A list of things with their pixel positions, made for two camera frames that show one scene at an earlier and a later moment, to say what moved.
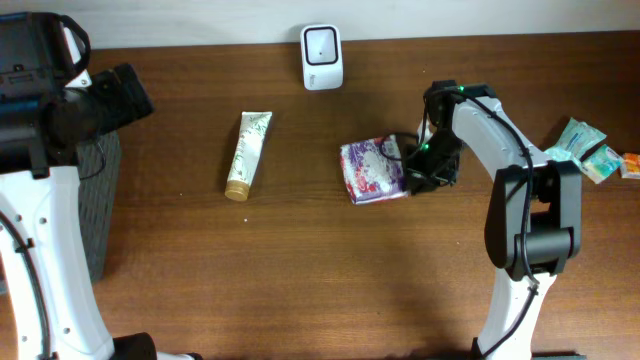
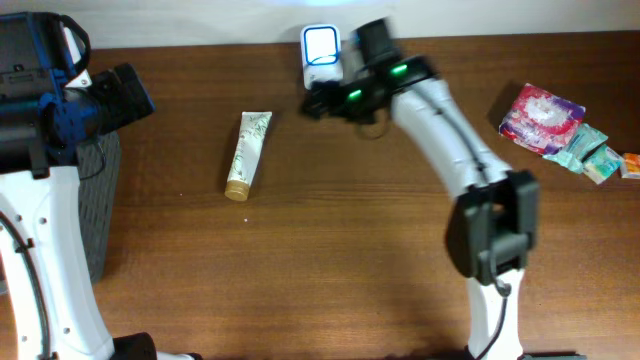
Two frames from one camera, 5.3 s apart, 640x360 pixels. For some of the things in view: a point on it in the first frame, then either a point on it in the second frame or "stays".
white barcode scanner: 322,57 stays
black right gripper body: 436,162 to 370,95
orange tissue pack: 631,166 stays
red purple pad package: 374,170 to 541,121
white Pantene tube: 253,129 stays
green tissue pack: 601,164 stays
